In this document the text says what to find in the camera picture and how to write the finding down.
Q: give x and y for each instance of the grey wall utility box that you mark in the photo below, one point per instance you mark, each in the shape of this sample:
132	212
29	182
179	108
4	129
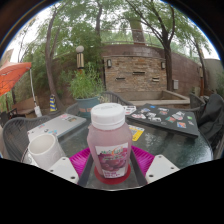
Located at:
175	84

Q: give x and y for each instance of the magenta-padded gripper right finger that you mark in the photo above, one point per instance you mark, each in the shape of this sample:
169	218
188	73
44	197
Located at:
160	168

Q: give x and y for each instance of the black jacket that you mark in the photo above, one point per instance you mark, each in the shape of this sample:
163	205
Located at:
213	116

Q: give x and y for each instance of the pink drink bottle white cap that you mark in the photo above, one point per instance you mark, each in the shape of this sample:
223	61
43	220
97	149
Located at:
110	133

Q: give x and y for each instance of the black wall lantern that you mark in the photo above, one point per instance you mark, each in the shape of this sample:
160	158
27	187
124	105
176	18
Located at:
163	65
109	63

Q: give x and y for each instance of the blue yellow striped post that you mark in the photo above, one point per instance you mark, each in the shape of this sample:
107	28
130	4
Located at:
53	103

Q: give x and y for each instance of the silver laptop with stickers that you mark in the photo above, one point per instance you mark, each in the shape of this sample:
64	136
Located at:
58	126

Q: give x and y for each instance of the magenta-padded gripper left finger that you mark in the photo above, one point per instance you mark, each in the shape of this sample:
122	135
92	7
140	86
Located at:
63	169

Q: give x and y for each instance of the grey wicker chair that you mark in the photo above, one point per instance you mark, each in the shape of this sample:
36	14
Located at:
196	101
113	97
16	133

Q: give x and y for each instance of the white ceramic mug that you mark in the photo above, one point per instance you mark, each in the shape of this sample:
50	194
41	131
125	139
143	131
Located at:
45	150

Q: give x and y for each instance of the orange patio umbrella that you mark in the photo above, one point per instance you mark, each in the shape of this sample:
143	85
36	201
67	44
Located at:
11	75

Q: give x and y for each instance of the wooden garden bench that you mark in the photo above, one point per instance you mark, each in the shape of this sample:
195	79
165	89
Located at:
25	106

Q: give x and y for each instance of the black laptop with stickers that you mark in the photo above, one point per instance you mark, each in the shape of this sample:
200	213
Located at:
163	118

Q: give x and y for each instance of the potted plant in green pot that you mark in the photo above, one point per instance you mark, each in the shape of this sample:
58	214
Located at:
86	86

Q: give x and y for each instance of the yellow printed card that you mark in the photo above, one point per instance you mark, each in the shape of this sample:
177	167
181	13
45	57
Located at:
136	132

